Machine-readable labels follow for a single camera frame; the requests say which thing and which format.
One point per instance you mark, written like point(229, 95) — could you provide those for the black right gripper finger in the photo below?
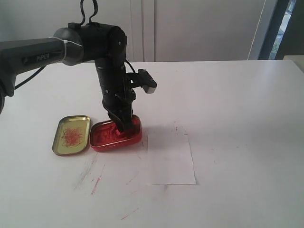
point(118, 123)

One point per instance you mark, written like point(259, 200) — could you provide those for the gold tin lid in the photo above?
point(72, 135)

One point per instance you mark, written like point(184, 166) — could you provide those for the white paper sheet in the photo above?
point(169, 158)

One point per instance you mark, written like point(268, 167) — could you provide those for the red ink tin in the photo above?
point(102, 135)

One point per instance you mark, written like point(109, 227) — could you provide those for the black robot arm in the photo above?
point(104, 44)

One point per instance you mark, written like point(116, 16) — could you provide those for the red stamp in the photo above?
point(123, 135)

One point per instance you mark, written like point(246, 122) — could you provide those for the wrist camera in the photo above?
point(144, 80)

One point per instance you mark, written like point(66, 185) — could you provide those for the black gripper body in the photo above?
point(116, 87)

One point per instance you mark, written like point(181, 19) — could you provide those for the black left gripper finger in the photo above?
point(124, 118)

